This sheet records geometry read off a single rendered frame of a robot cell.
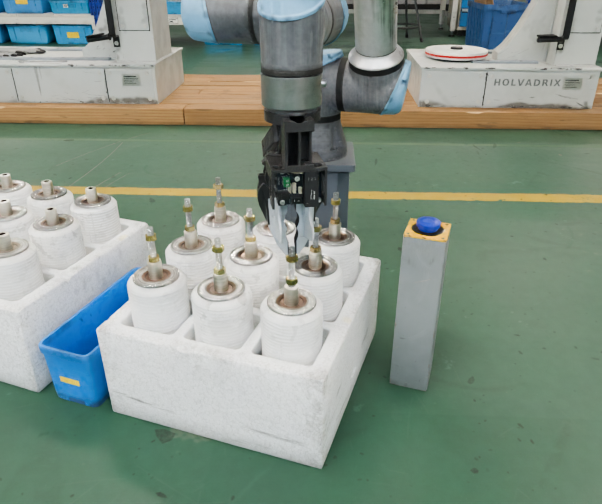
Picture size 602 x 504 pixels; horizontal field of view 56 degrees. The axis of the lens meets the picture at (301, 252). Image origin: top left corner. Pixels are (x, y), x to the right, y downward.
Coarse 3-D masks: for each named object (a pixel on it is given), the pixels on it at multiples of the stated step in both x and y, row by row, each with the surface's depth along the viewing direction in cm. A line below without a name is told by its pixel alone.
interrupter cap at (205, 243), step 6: (174, 240) 103; (180, 240) 103; (198, 240) 103; (204, 240) 103; (210, 240) 103; (174, 246) 101; (180, 246) 101; (198, 246) 102; (204, 246) 101; (210, 246) 101; (174, 252) 100; (180, 252) 99; (186, 252) 99; (192, 252) 99; (198, 252) 99
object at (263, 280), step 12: (228, 264) 97; (264, 264) 96; (276, 264) 98; (240, 276) 95; (252, 276) 95; (264, 276) 96; (276, 276) 98; (252, 288) 96; (264, 288) 97; (276, 288) 99; (252, 300) 97
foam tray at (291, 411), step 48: (144, 336) 89; (192, 336) 93; (336, 336) 89; (144, 384) 93; (192, 384) 89; (240, 384) 86; (288, 384) 82; (336, 384) 89; (192, 432) 95; (240, 432) 91; (288, 432) 87
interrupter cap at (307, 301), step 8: (272, 296) 86; (280, 296) 86; (304, 296) 86; (312, 296) 86; (272, 304) 84; (280, 304) 85; (304, 304) 84; (312, 304) 84; (280, 312) 82; (288, 312) 82; (296, 312) 82; (304, 312) 82
